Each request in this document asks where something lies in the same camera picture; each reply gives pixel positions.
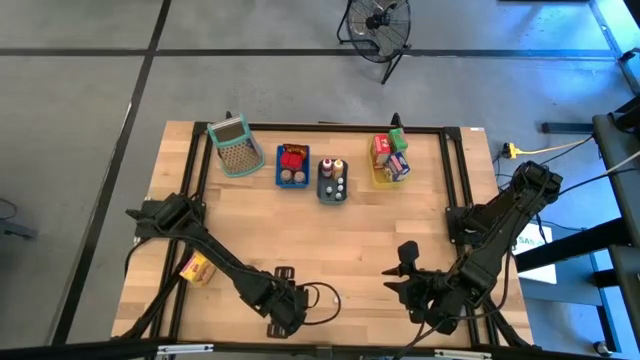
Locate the green cereal box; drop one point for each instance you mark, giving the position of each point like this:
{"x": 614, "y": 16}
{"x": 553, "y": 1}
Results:
{"x": 398, "y": 140}

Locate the black aluminium table frame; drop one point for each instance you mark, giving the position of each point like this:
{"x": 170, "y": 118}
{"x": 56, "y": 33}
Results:
{"x": 360, "y": 128}

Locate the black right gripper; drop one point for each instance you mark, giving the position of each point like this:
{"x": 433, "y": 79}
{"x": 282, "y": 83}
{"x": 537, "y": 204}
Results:
{"x": 427, "y": 297}

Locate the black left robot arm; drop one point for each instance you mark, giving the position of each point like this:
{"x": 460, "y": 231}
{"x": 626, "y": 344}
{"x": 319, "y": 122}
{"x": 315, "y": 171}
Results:
{"x": 220, "y": 257}

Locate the blue plastic bin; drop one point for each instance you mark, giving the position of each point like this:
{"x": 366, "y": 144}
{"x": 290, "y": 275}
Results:
{"x": 277, "y": 170}

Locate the red box with grey end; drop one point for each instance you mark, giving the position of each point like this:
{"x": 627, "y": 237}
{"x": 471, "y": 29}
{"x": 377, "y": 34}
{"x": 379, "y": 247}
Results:
{"x": 291, "y": 161}

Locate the white paper sign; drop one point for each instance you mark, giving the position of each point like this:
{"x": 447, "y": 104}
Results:
{"x": 535, "y": 265}

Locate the brown orange snack packet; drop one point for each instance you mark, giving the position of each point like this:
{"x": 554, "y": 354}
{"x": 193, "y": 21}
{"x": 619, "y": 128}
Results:
{"x": 295, "y": 148}

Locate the black overhead frame beam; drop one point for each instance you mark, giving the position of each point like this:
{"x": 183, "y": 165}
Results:
{"x": 75, "y": 350}

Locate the red Froot Loops cereal box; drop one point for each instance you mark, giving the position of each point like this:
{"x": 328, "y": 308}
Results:
{"x": 382, "y": 149}

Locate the dark grey side table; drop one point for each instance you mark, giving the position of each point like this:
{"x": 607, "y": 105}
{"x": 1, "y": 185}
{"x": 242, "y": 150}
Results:
{"x": 615, "y": 145}

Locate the table-level camera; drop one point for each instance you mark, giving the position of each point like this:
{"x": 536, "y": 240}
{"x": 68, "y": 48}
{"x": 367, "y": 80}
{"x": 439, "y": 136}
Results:
{"x": 324, "y": 351}

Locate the black metal beam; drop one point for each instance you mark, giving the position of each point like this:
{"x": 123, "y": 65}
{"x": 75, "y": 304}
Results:
{"x": 570, "y": 246}

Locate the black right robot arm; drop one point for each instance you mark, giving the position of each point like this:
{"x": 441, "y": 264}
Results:
{"x": 495, "y": 235}

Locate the blue metal frame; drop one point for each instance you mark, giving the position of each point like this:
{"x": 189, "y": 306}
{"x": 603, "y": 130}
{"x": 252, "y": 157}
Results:
{"x": 607, "y": 305}

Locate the black floor bar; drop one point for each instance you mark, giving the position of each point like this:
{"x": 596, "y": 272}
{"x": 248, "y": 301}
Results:
{"x": 565, "y": 127}

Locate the black floor fan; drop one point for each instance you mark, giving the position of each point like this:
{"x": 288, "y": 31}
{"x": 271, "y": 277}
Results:
{"x": 375, "y": 22}

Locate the blue Frosted Flakes cereal box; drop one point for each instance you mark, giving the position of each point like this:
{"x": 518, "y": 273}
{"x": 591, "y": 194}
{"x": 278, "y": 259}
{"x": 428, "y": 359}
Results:
{"x": 397, "y": 166}

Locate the red ketchup squeeze bottle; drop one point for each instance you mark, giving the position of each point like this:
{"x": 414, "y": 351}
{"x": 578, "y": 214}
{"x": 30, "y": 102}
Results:
{"x": 327, "y": 167}

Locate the grey chair base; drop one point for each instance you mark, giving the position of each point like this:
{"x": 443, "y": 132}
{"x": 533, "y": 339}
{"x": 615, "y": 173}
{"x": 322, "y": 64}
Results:
{"x": 15, "y": 231}

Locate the yellow mustard squeeze bottle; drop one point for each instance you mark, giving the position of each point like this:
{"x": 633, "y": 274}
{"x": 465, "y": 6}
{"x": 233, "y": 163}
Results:
{"x": 338, "y": 170}

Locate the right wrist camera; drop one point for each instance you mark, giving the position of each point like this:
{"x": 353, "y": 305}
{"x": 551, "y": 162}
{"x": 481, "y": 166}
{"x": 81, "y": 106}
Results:
{"x": 409, "y": 252}

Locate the grey plastic bin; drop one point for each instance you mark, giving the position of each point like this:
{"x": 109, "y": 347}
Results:
{"x": 322, "y": 197}

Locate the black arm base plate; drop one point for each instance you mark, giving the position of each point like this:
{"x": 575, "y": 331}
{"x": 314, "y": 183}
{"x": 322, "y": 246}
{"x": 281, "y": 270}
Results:
{"x": 452, "y": 225}
{"x": 150, "y": 234}

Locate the silver metal bracket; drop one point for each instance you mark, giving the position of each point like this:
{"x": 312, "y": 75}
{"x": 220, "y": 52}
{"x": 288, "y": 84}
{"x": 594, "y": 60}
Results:
{"x": 185, "y": 349}
{"x": 462, "y": 354}

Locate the black caster wheel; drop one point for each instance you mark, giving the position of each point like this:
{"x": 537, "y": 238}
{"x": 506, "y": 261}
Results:
{"x": 601, "y": 348}

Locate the yellow translucent plastic bin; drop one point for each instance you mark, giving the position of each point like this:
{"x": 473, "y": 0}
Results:
{"x": 375, "y": 175}

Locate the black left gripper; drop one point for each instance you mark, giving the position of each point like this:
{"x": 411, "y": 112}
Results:
{"x": 285, "y": 305}

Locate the yellow cereal box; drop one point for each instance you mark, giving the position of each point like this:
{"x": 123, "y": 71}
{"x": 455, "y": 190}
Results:
{"x": 196, "y": 272}

